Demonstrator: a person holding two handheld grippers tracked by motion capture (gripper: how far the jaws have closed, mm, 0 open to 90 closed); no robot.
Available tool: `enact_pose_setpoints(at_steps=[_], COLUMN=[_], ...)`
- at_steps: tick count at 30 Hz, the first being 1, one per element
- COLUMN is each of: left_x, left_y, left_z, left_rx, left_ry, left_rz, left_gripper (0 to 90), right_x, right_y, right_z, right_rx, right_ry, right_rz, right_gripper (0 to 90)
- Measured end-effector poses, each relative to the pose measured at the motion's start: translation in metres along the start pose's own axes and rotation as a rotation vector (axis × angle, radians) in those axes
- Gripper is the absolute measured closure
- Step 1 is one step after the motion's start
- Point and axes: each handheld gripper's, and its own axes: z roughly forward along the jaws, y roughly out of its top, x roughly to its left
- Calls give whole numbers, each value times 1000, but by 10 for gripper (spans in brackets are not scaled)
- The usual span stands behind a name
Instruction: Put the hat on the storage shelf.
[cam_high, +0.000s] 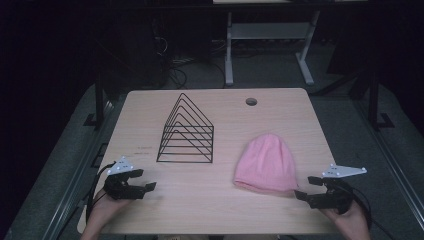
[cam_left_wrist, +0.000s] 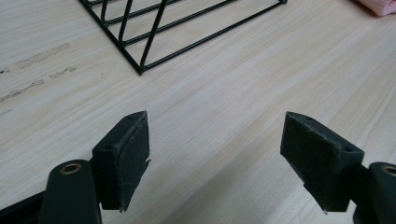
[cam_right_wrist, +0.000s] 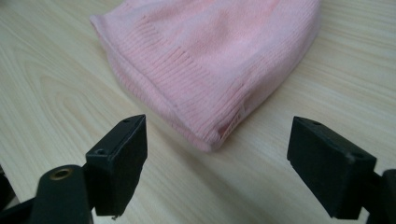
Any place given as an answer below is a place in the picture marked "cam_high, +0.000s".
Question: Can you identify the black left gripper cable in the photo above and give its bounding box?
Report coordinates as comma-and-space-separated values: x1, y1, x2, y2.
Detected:
85, 161, 117, 225

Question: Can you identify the white metal desk frame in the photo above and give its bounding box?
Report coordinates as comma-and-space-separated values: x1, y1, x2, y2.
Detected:
212, 0, 368, 87

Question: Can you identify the aluminium floor rail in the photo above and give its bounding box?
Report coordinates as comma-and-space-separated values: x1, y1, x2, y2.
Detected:
41, 98, 116, 240
352, 98, 424, 232

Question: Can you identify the person's right hand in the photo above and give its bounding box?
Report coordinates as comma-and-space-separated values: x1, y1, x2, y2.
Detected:
321, 199, 372, 240

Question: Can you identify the black wire file rack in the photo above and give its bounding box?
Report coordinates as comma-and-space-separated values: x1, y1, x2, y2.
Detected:
156, 92, 215, 165

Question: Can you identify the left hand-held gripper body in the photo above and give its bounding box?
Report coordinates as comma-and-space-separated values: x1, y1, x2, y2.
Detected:
102, 155, 148, 201

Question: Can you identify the person's left hand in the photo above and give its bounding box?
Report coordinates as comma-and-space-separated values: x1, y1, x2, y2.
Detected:
87, 189, 135, 232

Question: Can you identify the black metal stand post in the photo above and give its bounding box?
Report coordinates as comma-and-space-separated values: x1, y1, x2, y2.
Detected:
83, 70, 107, 130
366, 70, 396, 132

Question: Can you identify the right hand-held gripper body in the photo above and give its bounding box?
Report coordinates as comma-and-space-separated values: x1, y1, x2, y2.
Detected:
309, 163, 368, 215

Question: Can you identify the pink knit beanie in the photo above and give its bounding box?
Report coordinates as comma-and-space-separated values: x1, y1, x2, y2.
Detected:
232, 133, 300, 196

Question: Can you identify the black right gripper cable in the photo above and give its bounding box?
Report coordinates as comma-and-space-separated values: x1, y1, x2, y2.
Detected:
346, 184, 398, 240

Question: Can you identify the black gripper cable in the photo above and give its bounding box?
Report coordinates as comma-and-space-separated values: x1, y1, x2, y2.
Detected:
85, 161, 117, 225
346, 184, 398, 240

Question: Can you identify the tangle of floor cables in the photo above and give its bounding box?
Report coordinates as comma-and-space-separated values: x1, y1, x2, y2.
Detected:
153, 33, 228, 90

